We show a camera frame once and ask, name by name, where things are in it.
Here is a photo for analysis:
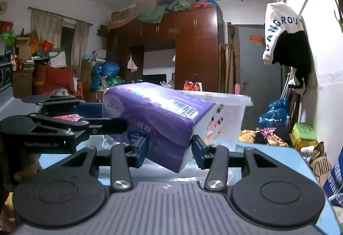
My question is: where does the clear plastic storage bin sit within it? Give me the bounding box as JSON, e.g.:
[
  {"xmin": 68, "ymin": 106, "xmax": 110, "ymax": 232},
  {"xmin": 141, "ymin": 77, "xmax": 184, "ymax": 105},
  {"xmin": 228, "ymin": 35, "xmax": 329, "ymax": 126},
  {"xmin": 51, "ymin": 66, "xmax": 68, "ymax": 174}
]
[{"xmin": 177, "ymin": 90, "xmax": 254, "ymax": 145}]

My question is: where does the grey door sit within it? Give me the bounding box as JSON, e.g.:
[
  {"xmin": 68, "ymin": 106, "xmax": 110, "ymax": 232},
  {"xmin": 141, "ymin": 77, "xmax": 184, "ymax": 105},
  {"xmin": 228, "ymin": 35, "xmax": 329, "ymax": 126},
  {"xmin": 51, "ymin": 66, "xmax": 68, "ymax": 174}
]
[{"xmin": 237, "ymin": 25, "xmax": 282, "ymax": 95}]

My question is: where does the brown paper bag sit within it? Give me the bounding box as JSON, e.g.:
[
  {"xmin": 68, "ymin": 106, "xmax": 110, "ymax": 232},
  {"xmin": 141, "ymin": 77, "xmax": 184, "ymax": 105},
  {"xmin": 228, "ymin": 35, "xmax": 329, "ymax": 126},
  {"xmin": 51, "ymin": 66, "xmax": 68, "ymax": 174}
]
[{"xmin": 308, "ymin": 141, "xmax": 333, "ymax": 187}]

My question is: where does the brown wooden wardrobe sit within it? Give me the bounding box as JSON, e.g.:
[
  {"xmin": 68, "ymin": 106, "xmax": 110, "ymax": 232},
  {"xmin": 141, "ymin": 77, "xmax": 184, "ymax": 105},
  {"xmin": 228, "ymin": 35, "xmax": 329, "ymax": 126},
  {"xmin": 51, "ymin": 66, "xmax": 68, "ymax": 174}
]
[{"xmin": 106, "ymin": 6, "xmax": 224, "ymax": 93}]

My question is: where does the patterned cloth pile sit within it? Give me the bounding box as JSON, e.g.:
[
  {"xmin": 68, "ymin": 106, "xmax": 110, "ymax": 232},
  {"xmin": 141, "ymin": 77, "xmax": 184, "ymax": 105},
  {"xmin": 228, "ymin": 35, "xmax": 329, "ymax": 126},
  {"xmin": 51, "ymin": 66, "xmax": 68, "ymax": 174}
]
[{"xmin": 238, "ymin": 128, "xmax": 291, "ymax": 147}]

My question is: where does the pink packet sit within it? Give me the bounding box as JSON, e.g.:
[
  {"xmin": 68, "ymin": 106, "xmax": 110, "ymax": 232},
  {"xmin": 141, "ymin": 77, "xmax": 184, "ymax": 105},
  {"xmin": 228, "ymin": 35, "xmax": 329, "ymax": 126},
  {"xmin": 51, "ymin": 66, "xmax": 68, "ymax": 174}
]
[{"xmin": 54, "ymin": 114, "xmax": 82, "ymax": 121}]

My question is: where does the red paper notice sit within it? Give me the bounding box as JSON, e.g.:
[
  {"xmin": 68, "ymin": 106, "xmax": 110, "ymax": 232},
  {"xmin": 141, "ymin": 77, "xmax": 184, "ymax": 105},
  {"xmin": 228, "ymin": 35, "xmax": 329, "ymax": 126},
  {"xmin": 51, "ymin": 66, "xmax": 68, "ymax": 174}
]
[{"xmin": 249, "ymin": 35, "xmax": 265, "ymax": 46}]

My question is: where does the red cloth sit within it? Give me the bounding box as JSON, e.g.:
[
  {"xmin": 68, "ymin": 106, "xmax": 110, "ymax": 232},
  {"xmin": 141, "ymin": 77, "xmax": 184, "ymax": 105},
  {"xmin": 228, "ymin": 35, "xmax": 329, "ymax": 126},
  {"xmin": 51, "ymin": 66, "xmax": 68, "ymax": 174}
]
[{"xmin": 33, "ymin": 65, "xmax": 75, "ymax": 95}]

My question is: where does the blue plastic bag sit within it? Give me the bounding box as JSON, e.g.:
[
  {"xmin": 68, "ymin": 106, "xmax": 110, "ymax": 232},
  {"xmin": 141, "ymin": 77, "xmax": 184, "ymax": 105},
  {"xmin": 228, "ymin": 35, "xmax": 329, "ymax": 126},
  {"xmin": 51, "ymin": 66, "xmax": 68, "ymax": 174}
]
[{"xmin": 259, "ymin": 98, "xmax": 290, "ymax": 130}]

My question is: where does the grey appliance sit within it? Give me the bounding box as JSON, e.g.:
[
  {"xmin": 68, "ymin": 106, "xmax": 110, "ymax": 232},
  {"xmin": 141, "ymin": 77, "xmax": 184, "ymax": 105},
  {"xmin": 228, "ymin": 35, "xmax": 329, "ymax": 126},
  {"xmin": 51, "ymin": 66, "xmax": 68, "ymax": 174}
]
[{"xmin": 0, "ymin": 62, "xmax": 13, "ymax": 93}]

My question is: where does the black hanging cloth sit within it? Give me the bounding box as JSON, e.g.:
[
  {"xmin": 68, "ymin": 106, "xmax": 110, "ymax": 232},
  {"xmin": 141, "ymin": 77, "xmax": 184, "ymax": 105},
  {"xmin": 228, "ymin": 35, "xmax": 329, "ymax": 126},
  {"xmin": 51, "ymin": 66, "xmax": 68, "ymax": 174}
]
[{"xmin": 272, "ymin": 30, "xmax": 313, "ymax": 95}]

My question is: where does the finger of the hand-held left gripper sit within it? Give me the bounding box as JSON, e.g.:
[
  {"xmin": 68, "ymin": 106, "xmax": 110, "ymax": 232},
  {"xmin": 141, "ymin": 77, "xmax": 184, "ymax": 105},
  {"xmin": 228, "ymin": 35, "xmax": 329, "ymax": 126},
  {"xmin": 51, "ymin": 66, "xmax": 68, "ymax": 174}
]
[
  {"xmin": 21, "ymin": 95, "xmax": 86, "ymax": 118},
  {"xmin": 29, "ymin": 113, "xmax": 128, "ymax": 137}
]

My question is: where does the pink plastic bag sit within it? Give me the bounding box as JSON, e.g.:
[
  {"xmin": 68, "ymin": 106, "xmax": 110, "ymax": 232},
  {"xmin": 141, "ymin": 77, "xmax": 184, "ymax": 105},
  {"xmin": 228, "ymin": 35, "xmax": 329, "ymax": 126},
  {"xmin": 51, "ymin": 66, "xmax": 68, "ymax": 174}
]
[{"xmin": 127, "ymin": 55, "xmax": 138, "ymax": 73}]

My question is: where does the white printed hanging cloth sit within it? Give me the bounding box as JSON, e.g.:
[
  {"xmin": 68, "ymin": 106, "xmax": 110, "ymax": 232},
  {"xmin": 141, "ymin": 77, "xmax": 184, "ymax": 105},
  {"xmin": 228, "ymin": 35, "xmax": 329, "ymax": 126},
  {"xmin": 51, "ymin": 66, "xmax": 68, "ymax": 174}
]
[{"xmin": 263, "ymin": 2, "xmax": 304, "ymax": 65}]

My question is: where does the person's left hand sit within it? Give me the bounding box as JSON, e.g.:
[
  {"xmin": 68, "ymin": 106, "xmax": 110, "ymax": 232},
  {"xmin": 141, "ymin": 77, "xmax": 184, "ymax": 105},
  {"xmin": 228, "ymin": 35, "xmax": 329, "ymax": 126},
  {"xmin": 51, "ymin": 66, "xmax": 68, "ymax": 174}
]
[{"xmin": 13, "ymin": 152, "xmax": 43, "ymax": 182}]

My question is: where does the pile of blue bags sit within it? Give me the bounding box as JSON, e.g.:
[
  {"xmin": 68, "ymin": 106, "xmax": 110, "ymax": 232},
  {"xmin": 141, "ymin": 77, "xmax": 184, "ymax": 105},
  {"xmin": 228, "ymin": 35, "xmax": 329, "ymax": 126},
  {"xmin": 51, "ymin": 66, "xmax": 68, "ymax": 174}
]
[{"xmin": 90, "ymin": 62, "xmax": 120, "ymax": 91}]

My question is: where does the cardboard box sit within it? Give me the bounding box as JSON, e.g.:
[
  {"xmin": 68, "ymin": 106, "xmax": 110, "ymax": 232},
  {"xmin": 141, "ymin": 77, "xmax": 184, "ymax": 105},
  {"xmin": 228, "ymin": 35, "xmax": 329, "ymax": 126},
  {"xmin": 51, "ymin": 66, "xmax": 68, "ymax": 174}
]
[
  {"xmin": 135, "ymin": 0, "xmax": 161, "ymax": 16},
  {"xmin": 111, "ymin": 7, "xmax": 136, "ymax": 21}
]

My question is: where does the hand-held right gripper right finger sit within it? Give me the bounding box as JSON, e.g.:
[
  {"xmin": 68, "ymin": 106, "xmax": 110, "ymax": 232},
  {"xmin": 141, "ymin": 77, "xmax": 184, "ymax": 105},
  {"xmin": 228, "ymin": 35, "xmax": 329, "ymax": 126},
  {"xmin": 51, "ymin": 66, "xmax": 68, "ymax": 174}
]
[{"xmin": 191, "ymin": 134, "xmax": 272, "ymax": 191}]

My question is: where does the green cloth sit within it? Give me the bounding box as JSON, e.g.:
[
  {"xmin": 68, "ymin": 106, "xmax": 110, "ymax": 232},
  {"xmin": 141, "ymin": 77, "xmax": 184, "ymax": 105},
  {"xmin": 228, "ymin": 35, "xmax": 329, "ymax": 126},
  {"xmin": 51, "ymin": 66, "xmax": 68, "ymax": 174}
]
[{"xmin": 135, "ymin": 0, "xmax": 199, "ymax": 24}]

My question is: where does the beige curtain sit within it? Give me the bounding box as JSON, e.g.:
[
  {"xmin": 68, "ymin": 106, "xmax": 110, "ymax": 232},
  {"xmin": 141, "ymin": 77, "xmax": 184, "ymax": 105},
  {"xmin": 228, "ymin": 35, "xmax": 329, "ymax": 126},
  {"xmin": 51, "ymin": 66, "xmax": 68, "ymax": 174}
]
[
  {"xmin": 30, "ymin": 9, "xmax": 63, "ymax": 43},
  {"xmin": 74, "ymin": 21, "xmax": 90, "ymax": 79}
]

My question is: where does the blue printed bag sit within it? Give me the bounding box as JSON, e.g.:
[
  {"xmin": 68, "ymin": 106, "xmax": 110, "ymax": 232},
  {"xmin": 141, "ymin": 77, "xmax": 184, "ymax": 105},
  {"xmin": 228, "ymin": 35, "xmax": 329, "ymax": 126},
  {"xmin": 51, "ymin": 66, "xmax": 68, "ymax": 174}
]
[{"xmin": 323, "ymin": 145, "xmax": 343, "ymax": 207}]

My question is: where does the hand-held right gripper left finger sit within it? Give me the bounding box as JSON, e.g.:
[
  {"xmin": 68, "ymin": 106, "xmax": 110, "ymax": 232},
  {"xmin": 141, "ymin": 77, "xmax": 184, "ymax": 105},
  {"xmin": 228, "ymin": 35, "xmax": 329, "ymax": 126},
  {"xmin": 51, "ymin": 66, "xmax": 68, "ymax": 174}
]
[{"xmin": 62, "ymin": 136, "xmax": 149, "ymax": 192}]

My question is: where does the purple tissue pack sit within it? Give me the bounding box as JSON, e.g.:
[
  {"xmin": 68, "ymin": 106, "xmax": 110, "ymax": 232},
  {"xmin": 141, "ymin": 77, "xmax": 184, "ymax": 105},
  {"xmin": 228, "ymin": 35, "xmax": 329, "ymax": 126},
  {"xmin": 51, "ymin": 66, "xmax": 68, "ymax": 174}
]
[{"xmin": 102, "ymin": 82, "xmax": 216, "ymax": 173}]

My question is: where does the green box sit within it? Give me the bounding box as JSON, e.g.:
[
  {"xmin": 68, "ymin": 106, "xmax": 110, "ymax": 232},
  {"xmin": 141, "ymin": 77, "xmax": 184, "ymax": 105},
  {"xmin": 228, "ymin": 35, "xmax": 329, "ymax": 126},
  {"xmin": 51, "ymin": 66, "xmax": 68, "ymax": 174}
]
[{"xmin": 291, "ymin": 123, "xmax": 318, "ymax": 151}]

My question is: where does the patterned gift box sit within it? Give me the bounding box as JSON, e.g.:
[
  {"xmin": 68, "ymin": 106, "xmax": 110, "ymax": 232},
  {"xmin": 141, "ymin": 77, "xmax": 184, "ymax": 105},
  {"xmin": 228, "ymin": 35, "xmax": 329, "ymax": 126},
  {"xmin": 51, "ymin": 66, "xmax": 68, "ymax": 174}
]
[{"xmin": 50, "ymin": 51, "xmax": 66, "ymax": 68}]

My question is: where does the red orange bag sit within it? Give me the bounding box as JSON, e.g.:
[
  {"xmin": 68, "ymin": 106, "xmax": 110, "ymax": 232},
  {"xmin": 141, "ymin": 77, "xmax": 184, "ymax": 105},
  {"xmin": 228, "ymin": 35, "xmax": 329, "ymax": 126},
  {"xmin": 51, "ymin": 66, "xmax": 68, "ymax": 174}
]
[{"xmin": 184, "ymin": 80, "xmax": 202, "ymax": 91}]

